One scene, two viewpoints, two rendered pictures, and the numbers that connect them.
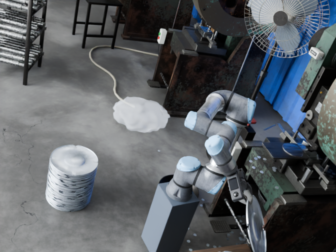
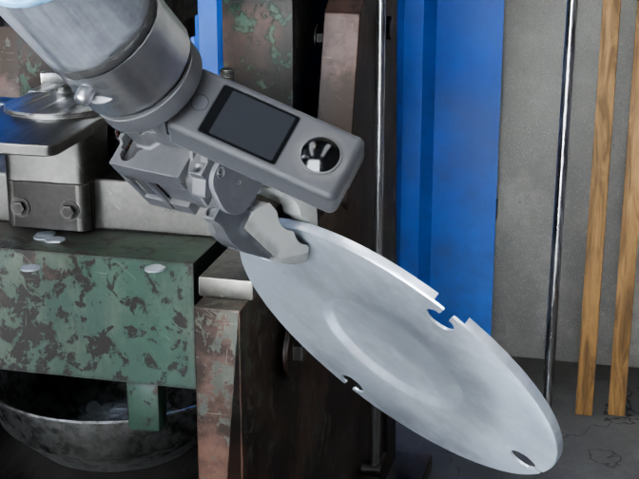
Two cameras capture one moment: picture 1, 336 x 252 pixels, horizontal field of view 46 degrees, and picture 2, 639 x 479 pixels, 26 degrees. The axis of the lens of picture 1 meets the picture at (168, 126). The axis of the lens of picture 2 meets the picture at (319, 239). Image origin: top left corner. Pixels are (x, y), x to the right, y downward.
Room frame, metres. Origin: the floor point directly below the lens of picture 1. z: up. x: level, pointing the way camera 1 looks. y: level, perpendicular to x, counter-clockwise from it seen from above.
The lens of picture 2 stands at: (0.76, 0.27, 1.12)
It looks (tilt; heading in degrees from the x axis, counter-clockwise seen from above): 18 degrees down; 310
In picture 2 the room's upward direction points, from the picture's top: straight up
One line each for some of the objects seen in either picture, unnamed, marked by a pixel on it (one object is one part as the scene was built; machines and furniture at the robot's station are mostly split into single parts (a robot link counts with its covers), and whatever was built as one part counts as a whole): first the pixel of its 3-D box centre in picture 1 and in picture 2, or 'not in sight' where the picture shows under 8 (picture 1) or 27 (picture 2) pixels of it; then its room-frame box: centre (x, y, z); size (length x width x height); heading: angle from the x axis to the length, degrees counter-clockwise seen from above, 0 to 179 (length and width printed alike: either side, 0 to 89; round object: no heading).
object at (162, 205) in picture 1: (168, 219); not in sight; (1.72, -0.17, 0.23); 0.18 x 0.18 x 0.45; 37
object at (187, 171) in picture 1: (188, 170); not in sight; (1.72, -0.18, 0.62); 0.13 x 0.12 x 0.14; 78
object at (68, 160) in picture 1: (74, 159); not in sight; (1.89, 0.49, 0.31); 0.29 x 0.29 x 0.01
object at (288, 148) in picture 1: (281, 158); (45, 170); (1.96, -0.68, 0.72); 0.25 x 0.14 x 0.14; 116
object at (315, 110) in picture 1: (324, 113); not in sight; (2.01, -0.80, 1.04); 0.17 x 0.15 x 0.30; 116
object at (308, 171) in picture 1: (307, 174); not in sight; (1.82, -0.80, 0.75); 0.03 x 0.03 x 0.10; 26
